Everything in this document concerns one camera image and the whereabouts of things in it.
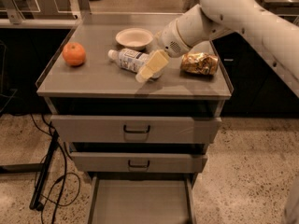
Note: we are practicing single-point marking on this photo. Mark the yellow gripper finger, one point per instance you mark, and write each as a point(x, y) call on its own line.
point(157, 61)

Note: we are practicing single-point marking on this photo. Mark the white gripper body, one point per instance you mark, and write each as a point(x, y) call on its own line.
point(168, 39)

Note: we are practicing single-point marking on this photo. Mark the clear blue-label plastic bottle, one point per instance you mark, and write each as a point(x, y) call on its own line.
point(129, 59)

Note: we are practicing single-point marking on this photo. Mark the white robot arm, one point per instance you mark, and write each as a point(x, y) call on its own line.
point(273, 38)

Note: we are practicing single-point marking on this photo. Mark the grey drawer cabinet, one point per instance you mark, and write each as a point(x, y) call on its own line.
point(100, 88)

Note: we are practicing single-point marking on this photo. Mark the grey top drawer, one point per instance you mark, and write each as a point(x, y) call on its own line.
point(132, 129)

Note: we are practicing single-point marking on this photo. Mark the grey drawer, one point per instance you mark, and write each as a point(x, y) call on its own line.
point(139, 162)
point(132, 129)
point(149, 201)

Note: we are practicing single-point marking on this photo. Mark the grey middle drawer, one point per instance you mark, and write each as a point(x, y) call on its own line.
point(139, 162)

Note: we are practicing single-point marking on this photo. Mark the grey bottom drawer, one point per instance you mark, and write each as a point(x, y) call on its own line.
point(149, 201)

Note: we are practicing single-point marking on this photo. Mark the white paper bowl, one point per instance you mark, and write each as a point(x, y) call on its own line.
point(134, 38)

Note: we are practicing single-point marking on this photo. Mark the gold crumpled chip bag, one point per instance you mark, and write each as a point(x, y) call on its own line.
point(200, 63)

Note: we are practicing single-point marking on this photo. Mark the orange fruit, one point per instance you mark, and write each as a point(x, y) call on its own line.
point(74, 54)

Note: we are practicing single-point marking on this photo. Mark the black table leg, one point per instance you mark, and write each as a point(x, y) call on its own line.
point(38, 168)

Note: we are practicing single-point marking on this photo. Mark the white horizontal rail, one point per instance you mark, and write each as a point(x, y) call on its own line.
point(40, 24)

